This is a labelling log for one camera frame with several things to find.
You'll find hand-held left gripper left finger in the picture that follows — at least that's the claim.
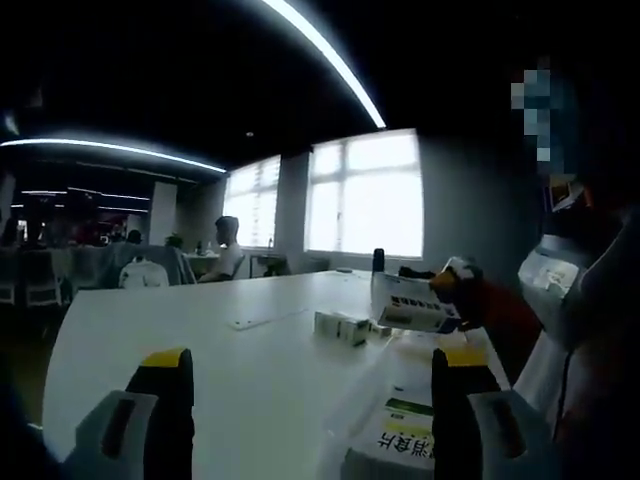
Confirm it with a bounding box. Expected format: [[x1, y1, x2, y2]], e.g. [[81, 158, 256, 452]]
[[62, 347, 195, 480]]

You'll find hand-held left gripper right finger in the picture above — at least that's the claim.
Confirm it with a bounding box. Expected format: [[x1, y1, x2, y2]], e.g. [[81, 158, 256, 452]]
[[432, 347, 557, 480]]

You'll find white medicine box yellow stripe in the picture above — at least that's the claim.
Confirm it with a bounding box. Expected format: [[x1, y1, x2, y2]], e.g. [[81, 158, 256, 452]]
[[362, 396, 437, 461]]

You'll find clear plastic storage tray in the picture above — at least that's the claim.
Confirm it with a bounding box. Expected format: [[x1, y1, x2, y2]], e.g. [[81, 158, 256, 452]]
[[324, 327, 506, 480]]

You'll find dark green medicine box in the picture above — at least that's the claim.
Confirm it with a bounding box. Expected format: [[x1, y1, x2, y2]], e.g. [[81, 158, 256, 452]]
[[339, 316, 372, 348]]

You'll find large bright window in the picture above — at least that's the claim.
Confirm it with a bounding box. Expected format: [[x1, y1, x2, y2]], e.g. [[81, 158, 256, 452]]
[[304, 128, 426, 260]]

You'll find clear acrylic strip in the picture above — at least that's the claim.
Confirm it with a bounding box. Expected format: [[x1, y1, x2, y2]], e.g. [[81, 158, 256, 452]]
[[227, 306, 310, 332]]

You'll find white backpack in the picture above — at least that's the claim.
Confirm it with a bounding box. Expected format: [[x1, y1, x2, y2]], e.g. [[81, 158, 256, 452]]
[[118, 256, 170, 290]]

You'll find grey jacket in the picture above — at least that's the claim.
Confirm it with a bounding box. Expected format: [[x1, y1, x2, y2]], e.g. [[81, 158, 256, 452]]
[[72, 243, 197, 292]]

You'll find white office chair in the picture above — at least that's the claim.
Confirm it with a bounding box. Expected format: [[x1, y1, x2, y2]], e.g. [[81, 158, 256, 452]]
[[0, 248, 69, 307]]

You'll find white pillar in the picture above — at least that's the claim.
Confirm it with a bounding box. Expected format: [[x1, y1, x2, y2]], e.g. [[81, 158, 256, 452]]
[[149, 180, 180, 247]]

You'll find window with blinds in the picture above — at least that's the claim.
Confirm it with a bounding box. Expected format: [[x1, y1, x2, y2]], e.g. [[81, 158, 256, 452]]
[[222, 153, 282, 248]]

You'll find long ceiling light strip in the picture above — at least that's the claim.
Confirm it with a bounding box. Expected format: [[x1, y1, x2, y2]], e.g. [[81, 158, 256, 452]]
[[261, 0, 387, 130]]

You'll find curved ceiling light strip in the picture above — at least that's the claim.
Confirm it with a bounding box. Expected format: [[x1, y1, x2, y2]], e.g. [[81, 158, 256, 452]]
[[0, 138, 227, 175]]

